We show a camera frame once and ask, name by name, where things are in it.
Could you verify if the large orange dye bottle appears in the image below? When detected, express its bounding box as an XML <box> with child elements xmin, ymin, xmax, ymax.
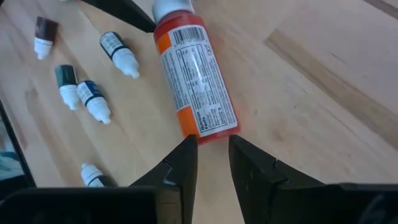
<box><xmin>151</xmin><ymin>0</ymin><xmax>242</xmax><ymax>146</ymax></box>

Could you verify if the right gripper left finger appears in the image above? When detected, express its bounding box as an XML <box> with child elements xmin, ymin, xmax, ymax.
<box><xmin>129</xmin><ymin>134</ymin><xmax>199</xmax><ymax>224</ymax></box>

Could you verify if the small dark green dye bottle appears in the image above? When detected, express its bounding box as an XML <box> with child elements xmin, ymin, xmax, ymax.
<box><xmin>54</xmin><ymin>63</ymin><xmax>81</xmax><ymax>111</ymax></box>

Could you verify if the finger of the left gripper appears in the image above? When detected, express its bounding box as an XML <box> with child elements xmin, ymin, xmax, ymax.
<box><xmin>80</xmin><ymin>0</ymin><xmax>157</xmax><ymax>34</ymax></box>

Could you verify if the small brown dye bottle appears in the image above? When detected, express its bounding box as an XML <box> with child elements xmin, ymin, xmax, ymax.
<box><xmin>33</xmin><ymin>16</ymin><xmax>60</xmax><ymax>60</ymax></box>

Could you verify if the small dark blue dye bottle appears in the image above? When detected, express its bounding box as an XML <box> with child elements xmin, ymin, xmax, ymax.
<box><xmin>76</xmin><ymin>80</ymin><xmax>112</xmax><ymax>125</ymax></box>

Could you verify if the small black dye bottle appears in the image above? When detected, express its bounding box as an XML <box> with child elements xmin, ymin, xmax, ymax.
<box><xmin>99</xmin><ymin>30</ymin><xmax>141</xmax><ymax>80</ymax></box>

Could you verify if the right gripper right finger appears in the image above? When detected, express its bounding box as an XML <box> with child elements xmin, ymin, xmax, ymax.
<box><xmin>228</xmin><ymin>134</ymin><xmax>341</xmax><ymax>224</ymax></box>

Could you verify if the small purple dye bottle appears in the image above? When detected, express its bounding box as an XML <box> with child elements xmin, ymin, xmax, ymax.
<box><xmin>80</xmin><ymin>162</ymin><xmax>118</xmax><ymax>188</ymax></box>

